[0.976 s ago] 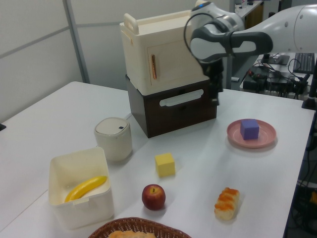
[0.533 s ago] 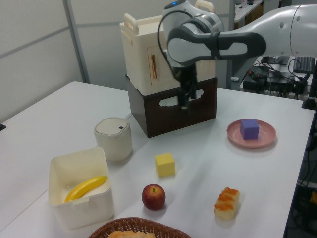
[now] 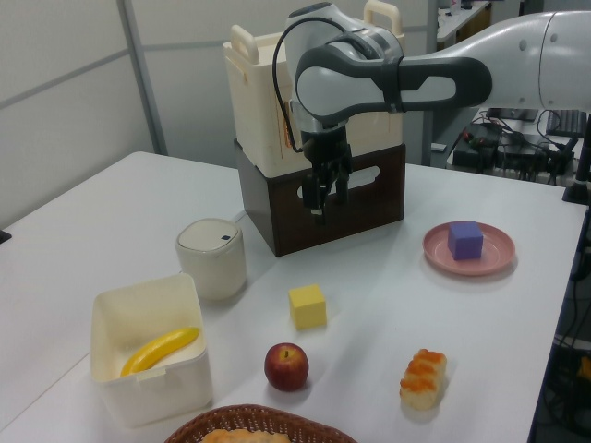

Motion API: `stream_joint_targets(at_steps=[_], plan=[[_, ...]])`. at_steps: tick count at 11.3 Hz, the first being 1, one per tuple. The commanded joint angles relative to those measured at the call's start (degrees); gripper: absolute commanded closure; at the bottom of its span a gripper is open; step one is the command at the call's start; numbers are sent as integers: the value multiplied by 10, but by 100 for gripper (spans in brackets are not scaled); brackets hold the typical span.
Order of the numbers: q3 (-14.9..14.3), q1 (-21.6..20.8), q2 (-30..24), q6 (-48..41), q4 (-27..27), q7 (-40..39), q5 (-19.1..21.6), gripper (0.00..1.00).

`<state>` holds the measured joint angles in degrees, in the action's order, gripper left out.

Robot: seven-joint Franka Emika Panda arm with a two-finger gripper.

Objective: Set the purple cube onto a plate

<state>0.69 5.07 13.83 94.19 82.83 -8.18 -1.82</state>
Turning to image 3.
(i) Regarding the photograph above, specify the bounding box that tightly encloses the yellow foam cube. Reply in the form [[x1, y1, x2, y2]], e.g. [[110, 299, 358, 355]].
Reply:
[[287, 283, 328, 331]]

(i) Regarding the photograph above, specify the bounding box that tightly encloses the black electronics and cable pile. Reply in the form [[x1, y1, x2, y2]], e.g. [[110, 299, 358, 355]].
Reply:
[[446, 109, 584, 186]]

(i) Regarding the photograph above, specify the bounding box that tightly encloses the cream lidded canister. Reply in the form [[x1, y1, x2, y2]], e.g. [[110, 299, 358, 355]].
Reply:
[[175, 218, 248, 301]]

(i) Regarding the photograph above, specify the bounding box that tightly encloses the black stand base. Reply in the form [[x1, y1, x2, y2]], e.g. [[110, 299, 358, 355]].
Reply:
[[561, 110, 591, 205]]

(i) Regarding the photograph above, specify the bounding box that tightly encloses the pink plastic plate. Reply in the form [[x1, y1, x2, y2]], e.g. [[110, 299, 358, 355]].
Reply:
[[422, 221, 516, 277]]

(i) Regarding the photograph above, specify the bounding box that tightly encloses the purple foam cube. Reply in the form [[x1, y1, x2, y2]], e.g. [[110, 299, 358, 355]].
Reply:
[[447, 221, 485, 262]]

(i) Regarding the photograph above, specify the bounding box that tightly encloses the cream plastic crate with handles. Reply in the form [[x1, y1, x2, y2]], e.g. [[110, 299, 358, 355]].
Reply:
[[222, 0, 406, 179]]

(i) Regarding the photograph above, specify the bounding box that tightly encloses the brown wicker basket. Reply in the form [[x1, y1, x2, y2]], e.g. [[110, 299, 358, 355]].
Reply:
[[163, 404, 357, 443]]

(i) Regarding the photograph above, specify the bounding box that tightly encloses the yellow toy banana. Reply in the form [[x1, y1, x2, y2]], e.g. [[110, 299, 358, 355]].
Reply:
[[119, 326, 201, 378]]

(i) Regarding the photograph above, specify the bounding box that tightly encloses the toy salmon roe sushi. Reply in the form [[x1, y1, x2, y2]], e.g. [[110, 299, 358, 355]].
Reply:
[[398, 349, 449, 411]]

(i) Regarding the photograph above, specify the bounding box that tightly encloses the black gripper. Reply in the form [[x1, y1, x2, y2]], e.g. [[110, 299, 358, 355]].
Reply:
[[299, 127, 354, 226]]

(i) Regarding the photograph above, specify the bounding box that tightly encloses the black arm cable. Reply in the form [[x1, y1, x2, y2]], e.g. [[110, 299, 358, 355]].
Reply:
[[271, 17, 346, 154]]

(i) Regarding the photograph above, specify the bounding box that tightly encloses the toy bread loaf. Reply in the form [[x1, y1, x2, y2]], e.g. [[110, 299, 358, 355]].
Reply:
[[200, 428, 291, 443]]

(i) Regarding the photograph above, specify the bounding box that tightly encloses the red toy apple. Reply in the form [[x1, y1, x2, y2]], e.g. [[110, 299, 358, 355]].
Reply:
[[263, 341, 310, 393]]

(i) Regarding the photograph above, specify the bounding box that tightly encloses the dark brown wooden crate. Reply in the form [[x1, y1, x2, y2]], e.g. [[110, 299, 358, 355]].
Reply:
[[234, 137, 407, 257]]

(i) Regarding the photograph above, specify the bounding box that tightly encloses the wooden background desk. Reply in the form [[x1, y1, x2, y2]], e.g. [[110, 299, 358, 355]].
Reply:
[[436, 0, 493, 43]]

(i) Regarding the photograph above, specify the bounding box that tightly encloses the cream square plastic container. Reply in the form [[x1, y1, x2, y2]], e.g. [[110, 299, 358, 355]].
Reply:
[[90, 272, 214, 429]]

